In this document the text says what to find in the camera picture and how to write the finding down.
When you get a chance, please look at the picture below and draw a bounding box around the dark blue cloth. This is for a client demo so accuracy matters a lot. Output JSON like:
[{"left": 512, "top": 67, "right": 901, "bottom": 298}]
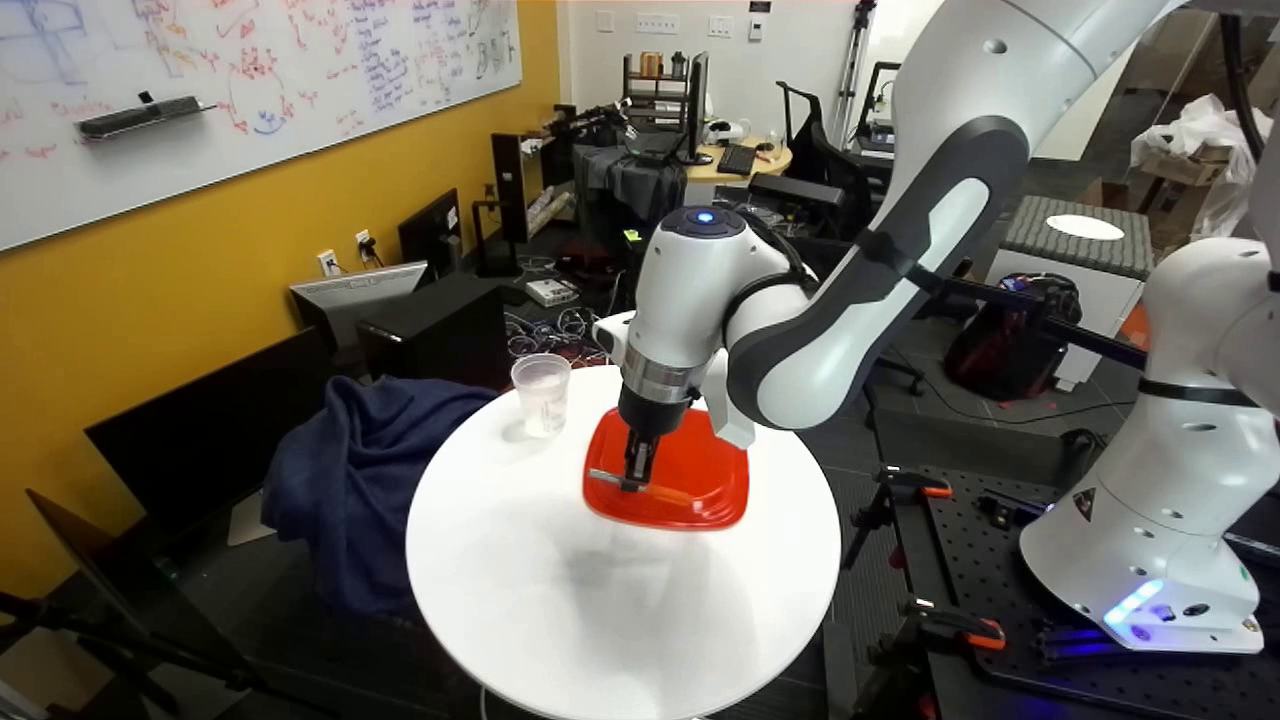
[{"left": 258, "top": 371, "right": 498, "bottom": 631}]

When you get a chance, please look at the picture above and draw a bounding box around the orange capped grey pen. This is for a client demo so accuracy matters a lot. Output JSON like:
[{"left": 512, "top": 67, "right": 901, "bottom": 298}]
[{"left": 587, "top": 468, "right": 713, "bottom": 517}]

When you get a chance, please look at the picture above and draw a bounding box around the black shelf with boxes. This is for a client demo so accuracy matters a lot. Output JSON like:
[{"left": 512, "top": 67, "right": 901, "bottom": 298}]
[{"left": 614, "top": 50, "right": 713, "bottom": 137}]

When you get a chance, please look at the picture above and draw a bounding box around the black and red bag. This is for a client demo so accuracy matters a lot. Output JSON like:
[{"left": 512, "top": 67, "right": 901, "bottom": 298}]
[{"left": 939, "top": 268, "right": 1087, "bottom": 404}]

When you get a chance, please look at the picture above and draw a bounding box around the black perforated breadboard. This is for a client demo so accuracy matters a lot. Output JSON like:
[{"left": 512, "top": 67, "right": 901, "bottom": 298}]
[{"left": 889, "top": 464, "right": 1280, "bottom": 720}]

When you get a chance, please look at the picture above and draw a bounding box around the white box round top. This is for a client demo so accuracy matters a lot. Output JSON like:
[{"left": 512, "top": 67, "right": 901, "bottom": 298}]
[{"left": 992, "top": 192, "right": 1158, "bottom": 315}]

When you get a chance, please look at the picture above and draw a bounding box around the clear plastic cup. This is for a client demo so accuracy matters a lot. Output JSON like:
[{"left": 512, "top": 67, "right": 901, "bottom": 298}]
[{"left": 509, "top": 348, "right": 576, "bottom": 446}]

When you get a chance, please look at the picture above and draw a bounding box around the black whiteboard eraser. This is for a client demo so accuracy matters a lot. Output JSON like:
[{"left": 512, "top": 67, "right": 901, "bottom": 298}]
[{"left": 73, "top": 94, "right": 217, "bottom": 142}]

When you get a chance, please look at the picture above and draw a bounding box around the black clamp orange handle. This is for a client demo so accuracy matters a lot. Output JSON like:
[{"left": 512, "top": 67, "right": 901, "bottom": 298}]
[
  {"left": 865, "top": 591, "right": 1010, "bottom": 720},
  {"left": 842, "top": 462, "right": 960, "bottom": 538}
]

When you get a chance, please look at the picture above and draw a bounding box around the black flat panel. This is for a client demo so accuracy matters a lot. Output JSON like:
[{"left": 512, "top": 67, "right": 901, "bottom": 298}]
[{"left": 78, "top": 328, "right": 336, "bottom": 538}]

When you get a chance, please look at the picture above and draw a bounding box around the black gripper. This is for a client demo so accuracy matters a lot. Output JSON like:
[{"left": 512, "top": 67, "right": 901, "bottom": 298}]
[{"left": 614, "top": 392, "right": 679, "bottom": 492}]

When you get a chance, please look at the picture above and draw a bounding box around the wall whiteboard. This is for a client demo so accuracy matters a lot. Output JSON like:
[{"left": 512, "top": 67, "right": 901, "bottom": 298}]
[{"left": 0, "top": 0, "right": 529, "bottom": 256}]

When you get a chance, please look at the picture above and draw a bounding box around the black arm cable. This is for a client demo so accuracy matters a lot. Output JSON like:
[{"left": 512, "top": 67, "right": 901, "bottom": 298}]
[{"left": 913, "top": 264, "right": 1151, "bottom": 371}]

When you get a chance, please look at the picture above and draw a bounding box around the red bowl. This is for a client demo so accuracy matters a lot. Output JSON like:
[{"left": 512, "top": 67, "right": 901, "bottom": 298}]
[{"left": 579, "top": 404, "right": 756, "bottom": 531}]

